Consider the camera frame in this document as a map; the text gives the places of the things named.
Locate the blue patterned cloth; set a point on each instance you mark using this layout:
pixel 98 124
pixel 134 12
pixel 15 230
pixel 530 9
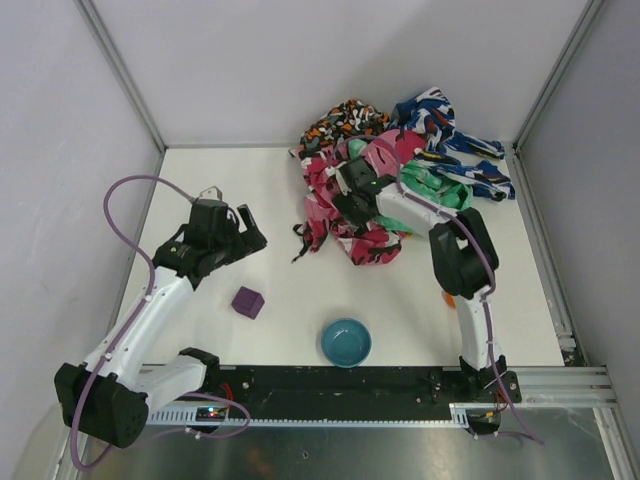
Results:
pixel 431 115

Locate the pink camouflage cloth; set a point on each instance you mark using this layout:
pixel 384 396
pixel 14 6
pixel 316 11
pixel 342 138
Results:
pixel 375 242

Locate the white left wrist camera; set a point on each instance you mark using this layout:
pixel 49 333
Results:
pixel 210 193

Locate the blue ceramic bowl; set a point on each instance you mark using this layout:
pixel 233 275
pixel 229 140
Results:
pixel 346 343

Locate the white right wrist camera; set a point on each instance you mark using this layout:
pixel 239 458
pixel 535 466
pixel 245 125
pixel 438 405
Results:
pixel 335 173

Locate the orange black camouflage cloth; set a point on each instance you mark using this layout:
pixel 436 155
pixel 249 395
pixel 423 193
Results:
pixel 348 119

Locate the green tie-dye cloth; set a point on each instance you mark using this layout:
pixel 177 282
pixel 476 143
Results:
pixel 430 190

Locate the orange fruit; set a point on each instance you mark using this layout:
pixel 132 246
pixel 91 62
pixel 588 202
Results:
pixel 450 300

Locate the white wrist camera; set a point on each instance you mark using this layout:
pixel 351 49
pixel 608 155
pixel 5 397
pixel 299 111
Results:
pixel 335 173
pixel 210 193

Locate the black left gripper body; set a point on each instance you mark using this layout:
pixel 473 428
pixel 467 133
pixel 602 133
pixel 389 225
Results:
pixel 242 237

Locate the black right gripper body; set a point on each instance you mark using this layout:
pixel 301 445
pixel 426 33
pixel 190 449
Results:
pixel 347 201

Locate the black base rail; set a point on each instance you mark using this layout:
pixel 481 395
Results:
pixel 307 395

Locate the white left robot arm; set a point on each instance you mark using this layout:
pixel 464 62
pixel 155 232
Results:
pixel 109 396

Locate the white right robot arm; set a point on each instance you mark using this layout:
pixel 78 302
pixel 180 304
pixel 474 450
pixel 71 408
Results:
pixel 463 257

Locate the purple cube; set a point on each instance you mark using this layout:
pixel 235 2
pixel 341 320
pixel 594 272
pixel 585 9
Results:
pixel 248 302

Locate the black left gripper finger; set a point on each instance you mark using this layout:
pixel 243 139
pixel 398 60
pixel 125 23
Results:
pixel 247 218
pixel 253 240

